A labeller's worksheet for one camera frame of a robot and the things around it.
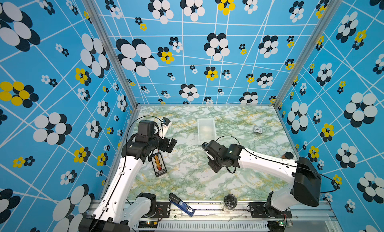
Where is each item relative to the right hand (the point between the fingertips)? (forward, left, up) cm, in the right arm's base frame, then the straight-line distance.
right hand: (213, 161), depth 81 cm
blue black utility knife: (-21, +17, -3) cm, 27 cm away
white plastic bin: (+26, +3, -6) cm, 27 cm away
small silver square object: (+27, -33, -6) cm, 42 cm away
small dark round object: (+3, -42, +1) cm, 42 cm away
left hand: (+8, +24, +14) cm, 29 cm away
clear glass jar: (-20, -6, +2) cm, 21 cm away
